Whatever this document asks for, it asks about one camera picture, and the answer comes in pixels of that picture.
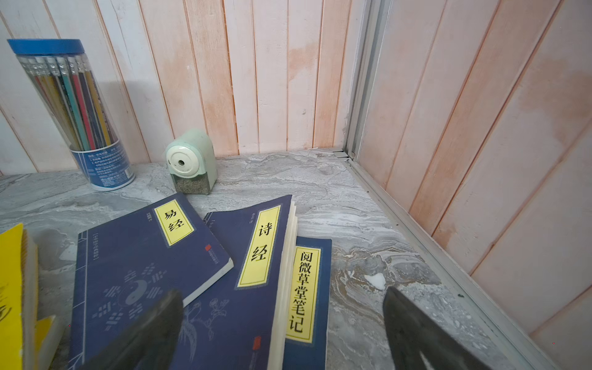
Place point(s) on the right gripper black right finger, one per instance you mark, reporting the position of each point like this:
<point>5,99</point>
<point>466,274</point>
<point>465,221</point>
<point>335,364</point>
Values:
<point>415,339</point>

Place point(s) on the navy book yellow label back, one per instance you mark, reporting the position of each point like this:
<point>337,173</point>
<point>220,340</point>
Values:
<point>125,266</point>

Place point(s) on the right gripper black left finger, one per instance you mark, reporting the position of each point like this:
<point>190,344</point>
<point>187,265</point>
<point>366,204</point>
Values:
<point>149,343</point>

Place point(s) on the navy book yellow label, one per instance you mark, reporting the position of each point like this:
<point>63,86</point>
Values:
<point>125,266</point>
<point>307,328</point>
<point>240,322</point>

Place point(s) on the navy book yellow label middle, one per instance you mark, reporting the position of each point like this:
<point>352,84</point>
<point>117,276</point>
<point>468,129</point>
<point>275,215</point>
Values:
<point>240,322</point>

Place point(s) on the navy book yellow label right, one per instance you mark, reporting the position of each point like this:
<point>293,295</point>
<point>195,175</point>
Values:
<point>307,328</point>

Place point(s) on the yellow cartoon book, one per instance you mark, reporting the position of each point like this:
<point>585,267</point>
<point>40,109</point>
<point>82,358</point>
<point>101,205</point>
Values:
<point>19,299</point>
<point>48,334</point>

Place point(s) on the clear pencil tube blue lid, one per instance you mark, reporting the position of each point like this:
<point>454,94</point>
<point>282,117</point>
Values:
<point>61,73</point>

